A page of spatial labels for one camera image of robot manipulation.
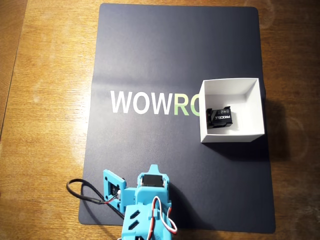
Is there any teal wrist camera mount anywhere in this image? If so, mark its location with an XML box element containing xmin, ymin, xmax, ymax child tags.
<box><xmin>102</xmin><ymin>169</ymin><xmax>129</xmax><ymax>210</ymax></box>

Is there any small black battery pack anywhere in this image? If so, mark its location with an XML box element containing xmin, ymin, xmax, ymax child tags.
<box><xmin>206</xmin><ymin>106</ymin><xmax>235</xmax><ymax>130</ymax></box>

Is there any black printed desk mat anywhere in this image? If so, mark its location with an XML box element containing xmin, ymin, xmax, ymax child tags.
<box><xmin>78</xmin><ymin>2</ymin><xmax>276</xmax><ymax>234</ymax></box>

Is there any white open cardboard box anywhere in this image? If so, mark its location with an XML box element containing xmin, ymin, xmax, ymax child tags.
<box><xmin>199</xmin><ymin>77</ymin><xmax>266</xmax><ymax>144</ymax></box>

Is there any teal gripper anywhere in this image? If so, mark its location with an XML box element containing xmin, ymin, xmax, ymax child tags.
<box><xmin>123</xmin><ymin>164</ymin><xmax>173</xmax><ymax>209</ymax></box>

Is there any black camera cable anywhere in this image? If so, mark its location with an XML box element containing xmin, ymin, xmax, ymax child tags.
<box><xmin>65</xmin><ymin>178</ymin><xmax>126</xmax><ymax>219</ymax></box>

